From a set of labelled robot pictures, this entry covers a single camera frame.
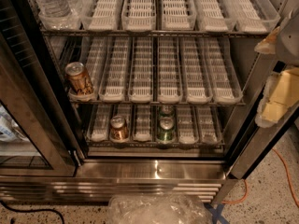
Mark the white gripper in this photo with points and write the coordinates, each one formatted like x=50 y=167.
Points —
x=289 y=44

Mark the orange can shelf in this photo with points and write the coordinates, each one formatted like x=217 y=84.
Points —
x=78 y=76
x=118 y=128

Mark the green can rear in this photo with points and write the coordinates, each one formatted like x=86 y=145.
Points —
x=166 y=111

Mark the green can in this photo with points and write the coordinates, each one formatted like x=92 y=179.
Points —
x=166 y=111
x=165 y=130

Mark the green can front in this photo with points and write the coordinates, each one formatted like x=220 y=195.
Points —
x=165 y=130

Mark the orange can bottom shelf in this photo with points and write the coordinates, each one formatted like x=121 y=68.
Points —
x=118 y=128

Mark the stainless steel fridge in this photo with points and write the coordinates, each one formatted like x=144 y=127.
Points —
x=202 y=170

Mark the glass fridge door left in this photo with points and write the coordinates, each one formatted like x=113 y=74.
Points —
x=32 y=91

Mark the blue tape cross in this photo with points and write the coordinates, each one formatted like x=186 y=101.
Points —
x=216 y=212

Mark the clear plastic bag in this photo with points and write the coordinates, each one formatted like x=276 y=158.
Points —
x=157 y=209

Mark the clear water bottle red cap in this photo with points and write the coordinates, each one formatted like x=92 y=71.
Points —
x=54 y=8

